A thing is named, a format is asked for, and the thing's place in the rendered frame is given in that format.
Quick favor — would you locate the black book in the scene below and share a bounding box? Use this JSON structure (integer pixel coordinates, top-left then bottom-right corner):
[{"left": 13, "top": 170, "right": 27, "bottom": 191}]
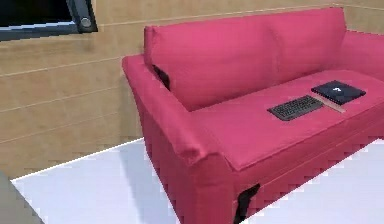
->
[{"left": 310, "top": 79, "right": 367, "bottom": 114}]

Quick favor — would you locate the black keyboard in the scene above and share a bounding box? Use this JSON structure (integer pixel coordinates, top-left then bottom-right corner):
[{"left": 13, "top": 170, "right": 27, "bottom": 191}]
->
[{"left": 266, "top": 94, "right": 325, "bottom": 122}]

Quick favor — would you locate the dark framed window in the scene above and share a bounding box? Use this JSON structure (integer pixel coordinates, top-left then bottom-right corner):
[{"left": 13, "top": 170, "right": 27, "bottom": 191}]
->
[{"left": 0, "top": 0, "right": 99, "bottom": 43}]

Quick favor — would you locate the red fabric sofa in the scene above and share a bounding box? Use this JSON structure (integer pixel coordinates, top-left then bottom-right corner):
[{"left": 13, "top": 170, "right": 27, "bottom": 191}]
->
[{"left": 121, "top": 6, "right": 384, "bottom": 224}]

